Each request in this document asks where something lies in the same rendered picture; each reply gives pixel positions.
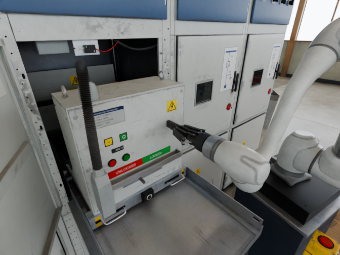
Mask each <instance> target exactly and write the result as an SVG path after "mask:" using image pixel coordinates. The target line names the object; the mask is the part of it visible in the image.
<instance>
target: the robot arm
mask: <svg viewBox="0 0 340 255"><path fill-rule="evenodd" d="M336 62H340V17H338V18H336V19H335V20H333V21H332V22H330V23H329V24H328V25H327V26H325V27H324V28H323V29H322V30H321V31H320V32H319V33H318V35H317V36H316V37H315V38H314V39H313V40H312V42H311V44H310V45H309V47H308V48H307V50H306V51H305V53H304V55H303V57H302V60H301V61H300V63H299V65H298V67H297V69H296V71H295V72H294V74H293V76H292V78H291V79H290V81H289V83H288V85H287V87H286V88H285V90H284V93H283V95H282V97H281V99H280V101H279V104H278V106H277V109H276V111H275V113H274V116H273V118H272V120H271V123H270V125H269V128H268V130H267V132H266V135H265V137H264V139H263V140H262V142H261V144H260V145H259V147H258V148H257V149H256V150H253V149H251V148H249V147H247V146H244V145H242V144H240V143H237V142H232V141H228V140H227V139H224V138H222V137H219V136H217V135H211V134H209V133H207V132H205V130H204V129H199V128H196V127H193V126H190V125H186V124H184V125H179V124H177V123H175V122H173V121H171V120H167V121H166V126H167V127H168V128H170V129H171V130H173V135H174V136H175V137H176V138H177V139H178V140H179V141H180V142H181V144H182V145H185V143H189V144H190V145H193V146H194V147H195V148H196V150H198V151H200V152H201V153H202V154H203V156H204V157H206V158H208V159H209V160H211V161H212V162H214V163H216V164H217V165H218V166H219V167H220V168H221V169H222V171H224V172H225V173H226V174H227V175H229V176H230V179H231V180H232V182H233V183H234V184H235V186H236V187H238V188H239V189H240V190H242V191H244V192H248V193H253V192H257V191H258V190H260V189H261V187H262V186H263V183H264V182H265V180H266V179H267V177H268V175H269V173H270V170H271V171H272V172H273V173H275V174H276V175H277V176H279V177H280V178H281V179H283V180H284V181H285V182H286V183H287V184H288V185H290V186H293V185H294V184H296V183H298V182H301V181H304V180H307V179H311V177H312V176H311V175H313V176H314V177H316V178H318V179H320V180H321V181H323V182H325V183H327V184H329V185H331V186H333V187H336V188H338V189H340V133H339V135H338V137H337V140H336V142H335V144H334V145H331V146H329V147H327V148H326V149H325V148H323V147H322V146H321V145H320V144H319V140H318V139H317V137H316V136H315V135H313V134H312V133H311V132H308V131H302V130H297V131H294V132H293V133H291V134H290V135H289V136H287V137H286V138H285V140H284V141H283V143H282V145H281V147H280V150H279V153H278V156H277V158H276V157H274V156H273V153H274V152H275V150H276V148H277V146H278V144H279V143H280V141H281V139H282V137H283V135H284V133H285V131H286V129H287V127H288V125H289V123H290V121H291V119H292V117H293V115H294V113H295V111H296V109H297V108H298V106H299V104H300V102H301V100H302V98H303V96H304V95H305V93H306V91H307V90H308V88H309V87H310V86H311V84H312V83H313V82H314V81H315V80H316V79H317V78H318V77H320V76H321V75H322V74H323V73H324V72H325V71H327V70H328V69H329V68H330V67H332V66H333V65H334V64H335V63H336ZM270 160H271V161H272V162H273V163H272V164H270V163H269V161H270ZM308 173H309V174H308ZM310 174H311V175H310Z"/></svg>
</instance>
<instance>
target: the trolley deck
mask: <svg viewBox="0 0 340 255"><path fill-rule="evenodd" d="M68 206H69V209H70V212H71V214H72V216H73V219H74V221H75V223H76V226H77V228H78V230H79V233H80V235H81V237H82V240H83V242H84V244H85V247H86V249H87V251H88V254H89V255H99V254H98V252H97V249H96V247H95V245H94V243H93V241H92V239H91V237H90V235H89V233H88V230H87V228H86V226H85V224H84V222H83V220H82V218H81V216H80V214H79V211H78V209H77V207H76V205H75V203H74V201H71V202H68ZM98 228H99V230H100V231H101V233H102V235H103V237H104V239H105V241H106V243H107V245H108V246H109V248H110V250H111V252H112V254H113V255H245V253H246V252H247V251H248V250H249V248H250V247H251V246H252V245H253V244H254V242H255V241H256V240H257V239H258V238H259V236H260V235H261V232H262V229H263V225H262V226H261V230H260V231H259V233H258V234H257V235H256V236H255V235H254V234H252V233H251V232H250V231H248V230H247V229H246V228H245V227H243V226H242V225H241V224H240V223H238V222H237V221H236V220H235V219H233V218H232V217H231V216H229V215H228V214H227V213H226V212H224V211H223V210H222V209H220V208H219V207H218V206H217V205H215V204H214V203H213V202H211V201H210V200H209V199H208V198H206V197H205V196H204V195H203V194H201V193H200V192H199V191H197V190H196V189H195V188H194V187H192V186H191V185H190V184H188V183H187V182H186V181H185V180H181V181H180V182H178V183H177V184H175V185H173V186H171V185H168V186H166V187H165V188H163V189H161V190H160V191H158V192H156V193H155V194H154V197H153V198H151V199H150V200H148V201H146V202H145V203H144V202H143V201H141V202H139V203H138V204H136V205H134V206H133V207H131V208H129V209H128V210H126V214H125V215H124V216H122V217H121V218H119V219H117V220H116V221H114V222H112V223H111V224H109V225H104V224H103V225H101V226H99V227H98Z"/></svg>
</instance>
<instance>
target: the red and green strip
mask: <svg viewBox="0 0 340 255"><path fill-rule="evenodd" d="M170 151H171V146H168V147H165V148H163V149H161V150H159V151H156V152H154V153H152V154H150V155H147V156H145V157H143V158H140V159H138V160H136V161H134V162H131V163H129V164H127V165H125V166H122V167H120V168H118V169H116V170H113V171H111V172H109V173H108V177H109V179H112V178H114V177H117V176H119V175H121V174H123V173H125V172H127V171H129V170H132V169H134V168H136V167H138V166H140V165H142V164H144V163H147V162H149V161H151V160H153V159H155V158H157V157H159V156H162V155H164V154H166V153H168V152H170Z"/></svg>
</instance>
